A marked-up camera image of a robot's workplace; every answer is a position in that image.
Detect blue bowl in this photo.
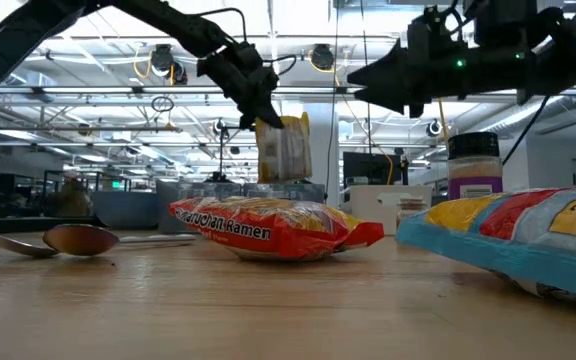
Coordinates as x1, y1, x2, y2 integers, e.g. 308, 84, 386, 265
90, 190, 160, 230

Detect yellow ramen packet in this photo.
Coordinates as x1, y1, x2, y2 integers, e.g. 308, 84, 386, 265
255, 112, 314, 185

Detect grey plastic bin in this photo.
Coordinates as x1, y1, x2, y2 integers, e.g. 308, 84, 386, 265
155, 180, 245, 235
242, 180, 327, 205

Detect person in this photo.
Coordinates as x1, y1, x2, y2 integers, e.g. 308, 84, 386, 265
46, 169, 93, 219

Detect black aluminium table frame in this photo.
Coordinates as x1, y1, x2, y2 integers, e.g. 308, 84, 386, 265
0, 215, 100, 236

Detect yellow hanging cable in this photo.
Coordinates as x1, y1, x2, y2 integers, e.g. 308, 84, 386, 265
436, 97, 450, 146

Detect black camera gantry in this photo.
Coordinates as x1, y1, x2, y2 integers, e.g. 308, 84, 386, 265
216, 119, 259, 184

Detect white plastic bin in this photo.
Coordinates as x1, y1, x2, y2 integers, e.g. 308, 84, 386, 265
349, 184, 434, 236

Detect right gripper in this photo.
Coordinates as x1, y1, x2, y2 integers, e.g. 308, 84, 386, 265
346, 7, 474, 120

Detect blue ramen packet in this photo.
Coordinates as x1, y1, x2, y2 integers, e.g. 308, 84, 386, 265
396, 185, 576, 307

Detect light-blue-handled spoon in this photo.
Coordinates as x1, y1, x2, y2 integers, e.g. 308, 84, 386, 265
0, 228, 197, 259

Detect black-lid spice jar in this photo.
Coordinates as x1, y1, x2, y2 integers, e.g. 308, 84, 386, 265
446, 131, 505, 201

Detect red ramen packet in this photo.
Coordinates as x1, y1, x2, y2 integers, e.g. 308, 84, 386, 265
168, 195, 386, 263

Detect teal-handled spoon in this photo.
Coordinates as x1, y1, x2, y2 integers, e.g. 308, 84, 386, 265
42, 223, 119, 257

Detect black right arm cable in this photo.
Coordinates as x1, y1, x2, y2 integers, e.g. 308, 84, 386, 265
501, 93, 553, 167

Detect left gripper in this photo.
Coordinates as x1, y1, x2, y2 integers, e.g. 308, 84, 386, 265
196, 42, 285, 130

